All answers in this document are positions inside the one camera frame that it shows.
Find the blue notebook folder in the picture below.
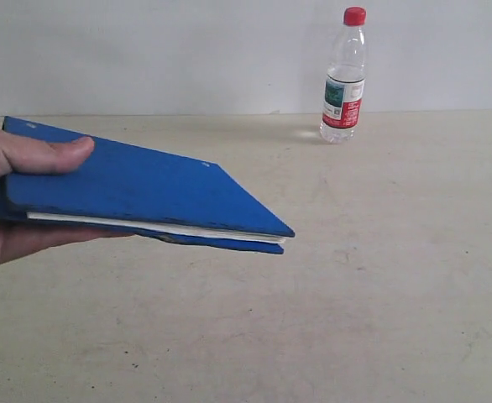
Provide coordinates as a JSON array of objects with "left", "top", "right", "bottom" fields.
[{"left": 0, "top": 137, "right": 295, "bottom": 254}]

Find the clear plastic water bottle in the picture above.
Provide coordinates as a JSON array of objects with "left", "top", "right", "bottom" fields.
[{"left": 320, "top": 6, "right": 367, "bottom": 144}]

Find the person's hand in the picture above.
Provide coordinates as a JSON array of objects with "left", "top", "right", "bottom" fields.
[{"left": 0, "top": 129, "right": 127, "bottom": 264}]

